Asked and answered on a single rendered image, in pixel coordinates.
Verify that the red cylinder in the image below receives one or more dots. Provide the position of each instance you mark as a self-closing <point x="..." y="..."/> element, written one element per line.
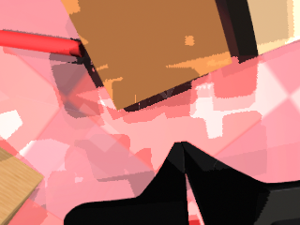
<point x="33" y="42"/>

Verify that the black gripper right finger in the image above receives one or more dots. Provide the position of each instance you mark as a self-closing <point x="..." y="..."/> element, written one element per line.
<point x="226" y="196"/>

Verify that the red cube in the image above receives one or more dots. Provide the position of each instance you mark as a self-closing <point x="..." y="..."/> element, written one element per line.
<point x="194" y="222"/>

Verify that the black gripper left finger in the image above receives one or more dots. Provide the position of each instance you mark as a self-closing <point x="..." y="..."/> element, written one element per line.
<point x="163" y="202"/>

